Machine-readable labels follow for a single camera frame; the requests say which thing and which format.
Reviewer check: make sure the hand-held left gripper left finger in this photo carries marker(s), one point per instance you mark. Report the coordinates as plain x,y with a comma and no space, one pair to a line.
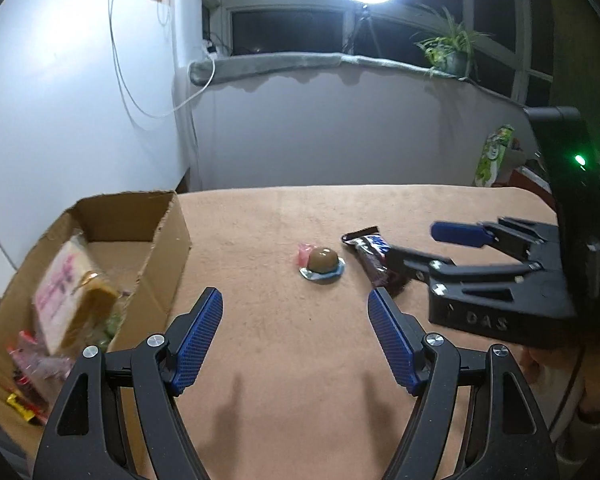
199,342

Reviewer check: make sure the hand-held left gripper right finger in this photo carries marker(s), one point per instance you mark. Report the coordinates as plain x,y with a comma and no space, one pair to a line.
391,342

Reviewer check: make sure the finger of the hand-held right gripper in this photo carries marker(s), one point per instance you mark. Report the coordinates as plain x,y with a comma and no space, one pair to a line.
420,260
455,232

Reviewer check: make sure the black chocolate bar packet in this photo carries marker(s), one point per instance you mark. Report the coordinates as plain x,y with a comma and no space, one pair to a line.
367,252

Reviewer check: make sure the green candy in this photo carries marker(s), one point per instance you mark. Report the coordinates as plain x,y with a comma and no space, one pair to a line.
111,327

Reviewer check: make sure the brown cardboard box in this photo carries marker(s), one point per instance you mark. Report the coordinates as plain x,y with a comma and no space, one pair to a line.
172,255

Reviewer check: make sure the brown jelly cup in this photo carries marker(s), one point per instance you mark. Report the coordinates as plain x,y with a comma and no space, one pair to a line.
322,260

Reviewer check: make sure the sliced bread packet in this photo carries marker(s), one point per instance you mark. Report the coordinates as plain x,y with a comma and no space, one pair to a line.
65,285

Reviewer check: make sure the yellow foil snack wrapper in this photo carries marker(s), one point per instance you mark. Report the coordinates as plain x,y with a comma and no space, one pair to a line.
20,404

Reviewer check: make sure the person's right hand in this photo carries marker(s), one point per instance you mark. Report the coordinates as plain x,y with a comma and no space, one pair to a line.
545,372

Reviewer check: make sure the red-brown cabinet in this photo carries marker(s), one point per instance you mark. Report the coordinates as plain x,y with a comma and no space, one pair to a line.
525,182

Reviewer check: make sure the green snack bag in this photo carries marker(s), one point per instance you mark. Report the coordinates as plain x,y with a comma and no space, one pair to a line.
492,155

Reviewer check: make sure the potted spider plant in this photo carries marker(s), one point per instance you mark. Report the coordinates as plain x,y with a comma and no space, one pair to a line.
450,60

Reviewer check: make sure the black light tripod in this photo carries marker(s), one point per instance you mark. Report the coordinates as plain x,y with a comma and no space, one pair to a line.
362,25

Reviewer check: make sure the grey windowsill cloth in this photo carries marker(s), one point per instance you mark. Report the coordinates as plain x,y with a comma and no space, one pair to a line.
260,65

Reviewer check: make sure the white partition panel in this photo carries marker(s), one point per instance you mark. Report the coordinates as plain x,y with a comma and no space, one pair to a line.
55,110

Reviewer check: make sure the white power strip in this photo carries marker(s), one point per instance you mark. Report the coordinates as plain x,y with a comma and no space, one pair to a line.
210,47

